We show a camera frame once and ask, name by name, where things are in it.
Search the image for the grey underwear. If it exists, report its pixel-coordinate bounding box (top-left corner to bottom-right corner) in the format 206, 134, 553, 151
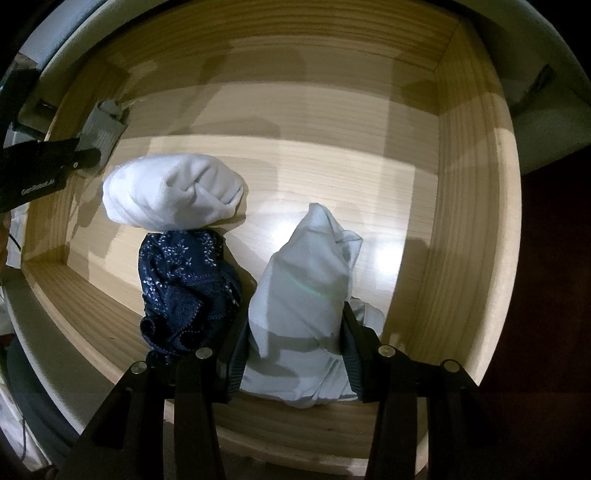
76, 99, 129, 177

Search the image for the pale white garment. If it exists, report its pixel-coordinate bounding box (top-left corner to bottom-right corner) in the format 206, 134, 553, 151
242, 203, 385, 409

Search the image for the wooden top drawer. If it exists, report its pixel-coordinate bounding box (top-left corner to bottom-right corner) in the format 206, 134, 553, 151
5, 1, 521, 475

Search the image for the navy floral lace underwear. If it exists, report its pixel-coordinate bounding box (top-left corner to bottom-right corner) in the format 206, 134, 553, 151
138, 229, 243, 357

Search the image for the white rolled underwear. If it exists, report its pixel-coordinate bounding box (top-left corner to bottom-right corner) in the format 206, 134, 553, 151
102, 153, 245, 232

